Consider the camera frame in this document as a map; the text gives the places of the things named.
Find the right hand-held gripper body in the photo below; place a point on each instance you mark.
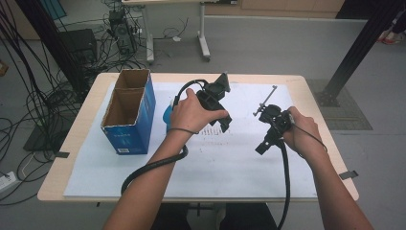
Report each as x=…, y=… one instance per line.
x=274, y=119

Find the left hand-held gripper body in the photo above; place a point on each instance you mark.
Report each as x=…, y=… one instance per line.
x=210, y=96

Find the blue cardboard box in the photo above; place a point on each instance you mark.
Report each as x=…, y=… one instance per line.
x=137, y=131

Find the person's left hand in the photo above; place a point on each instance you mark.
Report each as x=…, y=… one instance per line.
x=188, y=113

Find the person's right hand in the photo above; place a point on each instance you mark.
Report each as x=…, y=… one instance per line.
x=303, y=134

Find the white-legged desk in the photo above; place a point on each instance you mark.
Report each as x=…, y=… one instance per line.
x=202, y=32

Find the white table mat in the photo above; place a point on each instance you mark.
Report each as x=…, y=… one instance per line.
x=223, y=169

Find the grey floor mat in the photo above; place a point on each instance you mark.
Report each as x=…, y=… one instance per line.
x=348, y=111

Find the grey tape strip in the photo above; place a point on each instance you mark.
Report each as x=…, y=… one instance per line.
x=348, y=174
x=62, y=154

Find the person's right leg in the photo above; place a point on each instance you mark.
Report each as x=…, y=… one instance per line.
x=249, y=218

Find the person's leg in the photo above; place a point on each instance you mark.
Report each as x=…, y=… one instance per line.
x=170, y=218
x=249, y=218

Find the black metal pole with base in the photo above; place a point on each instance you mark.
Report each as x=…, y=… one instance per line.
x=360, y=48

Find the black computer tower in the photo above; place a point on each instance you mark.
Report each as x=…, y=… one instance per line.
x=123, y=33

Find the person's left leg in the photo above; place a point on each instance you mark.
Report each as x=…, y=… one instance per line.
x=170, y=218

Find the black equipment case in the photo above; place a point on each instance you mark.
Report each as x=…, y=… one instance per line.
x=79, y=44

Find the black metal stand pole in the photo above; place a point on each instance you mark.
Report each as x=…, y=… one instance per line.
x=48, y=38

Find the blue panel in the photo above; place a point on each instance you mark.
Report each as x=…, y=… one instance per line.
x=56, y=8

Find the black floor plate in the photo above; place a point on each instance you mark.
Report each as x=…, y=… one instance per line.
x=35, y=140

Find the white power strip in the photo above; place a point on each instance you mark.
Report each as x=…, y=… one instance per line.
x=7, y=181

